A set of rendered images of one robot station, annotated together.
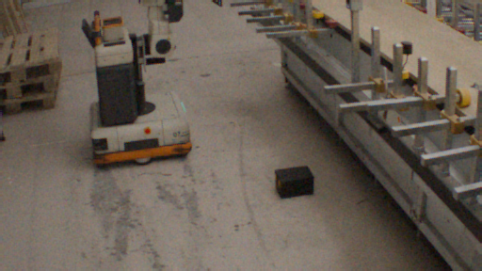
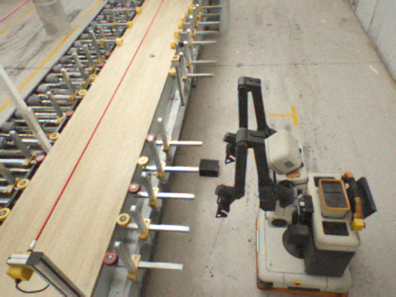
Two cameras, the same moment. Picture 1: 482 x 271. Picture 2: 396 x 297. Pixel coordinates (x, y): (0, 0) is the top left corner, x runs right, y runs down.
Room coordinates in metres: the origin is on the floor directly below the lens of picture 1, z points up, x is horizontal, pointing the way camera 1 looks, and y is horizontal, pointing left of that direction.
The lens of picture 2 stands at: (5.43, 0.53, 2.56)
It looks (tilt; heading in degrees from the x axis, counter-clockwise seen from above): 45 degrees down; 203
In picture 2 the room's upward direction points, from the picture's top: 6 degrees counter-clockwise
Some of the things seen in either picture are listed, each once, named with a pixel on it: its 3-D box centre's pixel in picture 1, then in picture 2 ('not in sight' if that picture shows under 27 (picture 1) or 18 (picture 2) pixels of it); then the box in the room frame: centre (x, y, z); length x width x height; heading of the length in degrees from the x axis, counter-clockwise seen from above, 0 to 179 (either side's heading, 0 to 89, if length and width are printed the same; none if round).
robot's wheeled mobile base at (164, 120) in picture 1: (136, 125); (298, 248); (4.15, 0.70, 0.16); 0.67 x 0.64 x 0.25; 102
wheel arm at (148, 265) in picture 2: (259, 2); (146, 265); (4.85, -0.18, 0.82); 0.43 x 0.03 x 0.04; 102
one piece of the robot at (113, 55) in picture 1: (119, 68); (320, 221); (4.13, 0.79, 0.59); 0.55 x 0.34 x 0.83; 12
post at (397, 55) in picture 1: (396, 93); (188, 62); (2.71, -0.71, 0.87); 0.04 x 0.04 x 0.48; 12
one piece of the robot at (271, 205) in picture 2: (170, 3); (268, 184); (4.22, 0.42, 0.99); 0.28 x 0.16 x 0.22; 12
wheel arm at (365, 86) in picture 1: (366, 86); (192, 76); (2.90, -0.60, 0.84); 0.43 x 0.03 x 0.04; 102
